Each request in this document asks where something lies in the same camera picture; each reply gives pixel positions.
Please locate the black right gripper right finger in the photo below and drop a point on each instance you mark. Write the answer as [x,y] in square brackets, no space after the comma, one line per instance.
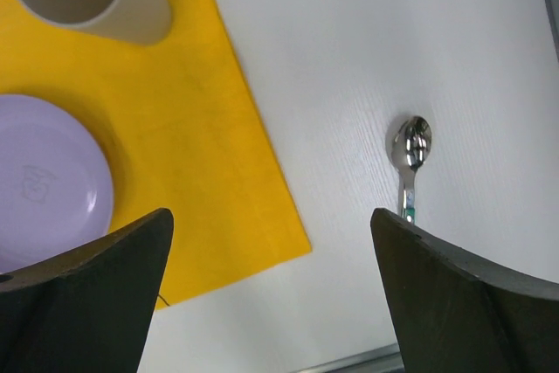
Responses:
[454,311]

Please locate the lilac plastic plate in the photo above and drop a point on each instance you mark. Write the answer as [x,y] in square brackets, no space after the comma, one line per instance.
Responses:
[57,190]

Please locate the spoon with green handle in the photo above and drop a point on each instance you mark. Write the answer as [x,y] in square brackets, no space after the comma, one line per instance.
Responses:
[409,148]

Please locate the yellow Pikachu cloth placemat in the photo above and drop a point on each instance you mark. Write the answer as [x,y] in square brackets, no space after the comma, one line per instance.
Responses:
[180,130]

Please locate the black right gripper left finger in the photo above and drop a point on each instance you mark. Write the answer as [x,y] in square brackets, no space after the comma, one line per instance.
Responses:
[88,309]

